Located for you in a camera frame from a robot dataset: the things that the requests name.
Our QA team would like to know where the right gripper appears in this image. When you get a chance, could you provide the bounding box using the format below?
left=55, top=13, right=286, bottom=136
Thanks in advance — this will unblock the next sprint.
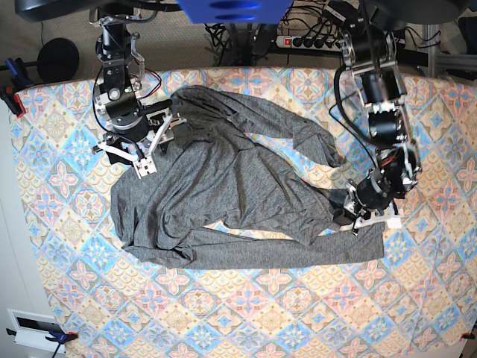
left=92, top=101, right=186, bottom=178

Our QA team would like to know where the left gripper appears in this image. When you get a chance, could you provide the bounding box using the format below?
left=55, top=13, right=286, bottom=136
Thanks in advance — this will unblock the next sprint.
left=333, top=172, right=403, bottom=229

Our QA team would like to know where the grey t-shirt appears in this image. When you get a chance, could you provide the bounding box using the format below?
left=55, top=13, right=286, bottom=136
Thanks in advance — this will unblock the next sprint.
left=110, top=86, right=385, bottom=269

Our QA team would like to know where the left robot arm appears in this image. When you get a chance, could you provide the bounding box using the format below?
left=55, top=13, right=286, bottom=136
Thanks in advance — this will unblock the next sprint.
left=333, top=4, right=422, bottom=233

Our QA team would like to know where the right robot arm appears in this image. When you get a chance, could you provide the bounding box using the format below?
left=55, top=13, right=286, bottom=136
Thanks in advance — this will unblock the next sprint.
left=92, top=17, right=186, bottom=178

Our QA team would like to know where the black round stool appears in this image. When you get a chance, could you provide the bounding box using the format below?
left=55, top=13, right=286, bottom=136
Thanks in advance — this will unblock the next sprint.
left=37, top=38, right=80, bottom=84

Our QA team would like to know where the red black clamp left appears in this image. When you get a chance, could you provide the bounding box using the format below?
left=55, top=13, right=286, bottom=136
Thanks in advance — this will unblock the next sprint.
left=1, top=57, right=29, bottom=118

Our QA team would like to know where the clamp bottom right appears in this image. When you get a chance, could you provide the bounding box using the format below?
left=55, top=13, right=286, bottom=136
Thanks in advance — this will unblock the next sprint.
left=460, top=332, right=476, bottom=340

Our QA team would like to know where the white power strip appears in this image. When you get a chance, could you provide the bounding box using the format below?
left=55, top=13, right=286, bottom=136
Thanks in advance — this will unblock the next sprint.
left=275, top=34, right=341, bottom=52

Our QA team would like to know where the blue clamp bottom left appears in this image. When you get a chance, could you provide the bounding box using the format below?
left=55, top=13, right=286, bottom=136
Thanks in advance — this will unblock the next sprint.
left=6, top=328, right=78, bottom=347

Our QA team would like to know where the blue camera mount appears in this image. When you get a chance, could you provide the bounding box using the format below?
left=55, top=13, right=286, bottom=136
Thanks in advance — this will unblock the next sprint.
left=177, top=0, right=292, bottom=25

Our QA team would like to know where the white wall outlet box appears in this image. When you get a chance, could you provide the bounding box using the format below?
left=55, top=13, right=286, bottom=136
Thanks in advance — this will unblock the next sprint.
left=7, top=309, right=62, bottom=354

